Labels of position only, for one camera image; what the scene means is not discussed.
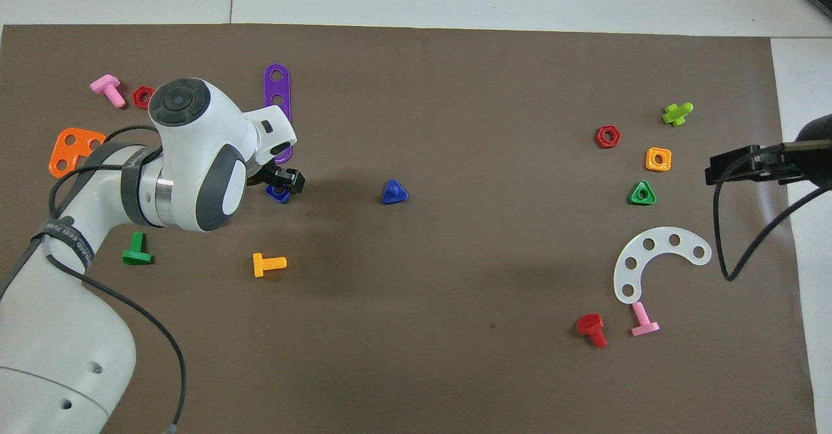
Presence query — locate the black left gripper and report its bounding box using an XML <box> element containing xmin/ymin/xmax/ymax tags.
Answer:
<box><xmin>248</xmin><ymin>162</ymin><xmax>307</xmax><ymax>195</ymax></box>

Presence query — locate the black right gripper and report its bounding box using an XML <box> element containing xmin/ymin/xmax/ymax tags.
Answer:
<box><xmin>705</xmin><ymin>142</ymin><xmax>804</xmax><ymax>186</ymax></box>

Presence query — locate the blue triangle-head toy bolt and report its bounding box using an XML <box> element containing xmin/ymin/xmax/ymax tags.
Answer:
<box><xmin>381</xmin><ymin>179</ymin><xmax>410</xmax><ymax>205</ymax></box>

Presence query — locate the lime cross-head toy bolt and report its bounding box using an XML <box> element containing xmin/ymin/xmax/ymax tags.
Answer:
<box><xmin>662</xmin><ymin>102</ymin><xmax>694</xmax><ymax>127</ymax></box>

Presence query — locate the orange plastic toy bolt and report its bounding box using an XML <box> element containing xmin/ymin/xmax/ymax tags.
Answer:
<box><xmin>252</xmin><ymin>252</ymin><xmax>287</xmax><ymax>278</ymax></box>

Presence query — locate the purple four-hole plate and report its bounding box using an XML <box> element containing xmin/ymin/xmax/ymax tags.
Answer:
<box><xmin>263</xmin><ymin>64</ymin><xmax>292</xmax><ymax>165</ymax></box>

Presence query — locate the white curved five-hole plate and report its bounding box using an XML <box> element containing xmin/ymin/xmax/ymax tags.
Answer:
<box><xmin>613</xmin><ymin>227</ymin><xmax>713</xmax><ymax>305</ymax></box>

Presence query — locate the green triangle toy nut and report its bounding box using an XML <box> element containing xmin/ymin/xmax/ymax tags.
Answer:
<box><xmin>628</xmin><ymin>181</ymin><xmax>657</xmax><ymax>206</ymax></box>

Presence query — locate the green plastic toy bolt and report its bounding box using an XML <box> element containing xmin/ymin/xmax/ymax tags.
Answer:
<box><xmin>122</xmin><ymin>231</ymin><xmax>154</xmax><ymax>266</ymax></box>

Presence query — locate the pink plastic toy bolt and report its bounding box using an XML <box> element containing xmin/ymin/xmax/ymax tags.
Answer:
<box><xmin>630</xmin><ymin>301</ymin><xmax>661</xmax><ymax>338</ymax></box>
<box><xmin>89</xmin><ymin>74</ymin><xmax>127</xmax><ymax>109</ymax></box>

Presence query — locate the orange heart three-hole plate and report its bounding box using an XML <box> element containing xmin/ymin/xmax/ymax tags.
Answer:
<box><xmin>49</xmin><ymin>127</ymin><xmax>107</xmax><ymax>179</ymax></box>

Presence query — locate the brown table mat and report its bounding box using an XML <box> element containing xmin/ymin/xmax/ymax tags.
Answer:
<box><xmin>0</xmin><ymin>23</ymin><xmax>818</xmax><ymax>434</ymax></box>

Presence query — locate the red plastic toy bolt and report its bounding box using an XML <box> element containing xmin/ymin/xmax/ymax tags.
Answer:
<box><xmin>576</xmin><ymin>313</ymin><xmax>608</xmax><ymax>349</ymax></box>

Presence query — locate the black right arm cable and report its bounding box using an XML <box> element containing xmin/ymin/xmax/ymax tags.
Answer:
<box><xmin>712</xmin><ymin>151</ymin><xmax>832</xmax><ymax>283</ymax></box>

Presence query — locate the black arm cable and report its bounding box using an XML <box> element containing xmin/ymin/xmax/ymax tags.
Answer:
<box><xmin>712</xmin><ymin>151</ymin><xmax>832</xmax><ymax>283</ymax></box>
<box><xmin>0</xmin><ymin>125</ymin><xmax>188</xmax><ymax>434</ymax></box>

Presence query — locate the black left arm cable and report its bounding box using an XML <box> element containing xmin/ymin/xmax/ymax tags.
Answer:
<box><xmin>0</xmin><ymin>125</ymin><xmax>188</xmax><ymax>434</ymax></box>

